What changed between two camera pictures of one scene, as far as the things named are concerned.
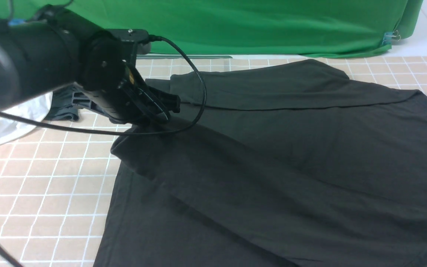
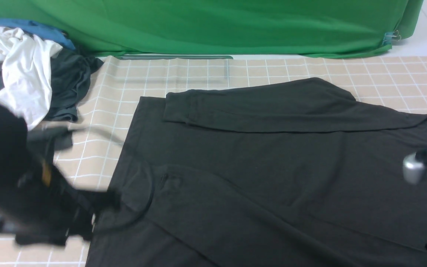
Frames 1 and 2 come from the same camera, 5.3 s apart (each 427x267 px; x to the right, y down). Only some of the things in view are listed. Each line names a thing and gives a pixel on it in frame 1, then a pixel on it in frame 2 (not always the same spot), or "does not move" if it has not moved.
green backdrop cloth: [255, 27] does not move
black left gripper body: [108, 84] to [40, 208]
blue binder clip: [388, 37] does not move
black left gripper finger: [167, 101] to [103, 201]
